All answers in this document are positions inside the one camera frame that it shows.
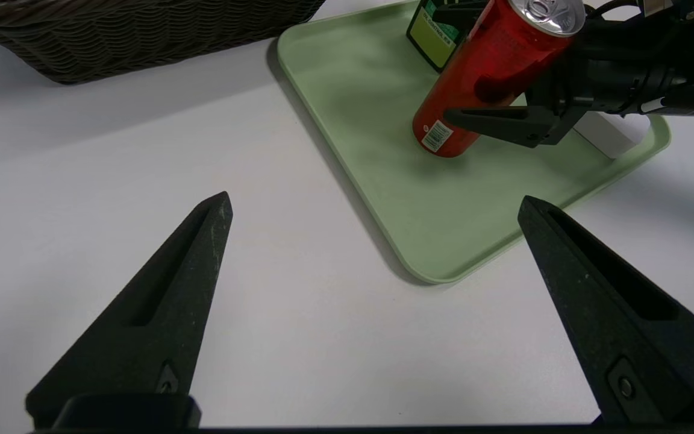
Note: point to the dark brown wicker basket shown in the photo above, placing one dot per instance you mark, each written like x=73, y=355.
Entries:
x=142, y=36

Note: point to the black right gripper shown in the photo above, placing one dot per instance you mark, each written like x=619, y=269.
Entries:
x=612, y=78

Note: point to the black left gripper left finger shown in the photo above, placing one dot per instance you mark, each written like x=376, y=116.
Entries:
x=160, y=313

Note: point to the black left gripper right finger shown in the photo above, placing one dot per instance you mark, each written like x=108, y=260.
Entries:
x=624, y=325

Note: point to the light green plastic tray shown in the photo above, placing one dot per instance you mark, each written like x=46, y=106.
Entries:
x=371, y=120

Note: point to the dark green pump bottle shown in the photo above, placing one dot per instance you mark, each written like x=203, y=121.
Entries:
x=434, y=45

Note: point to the red soda can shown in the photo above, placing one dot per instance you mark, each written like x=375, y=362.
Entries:
x=485, y=66

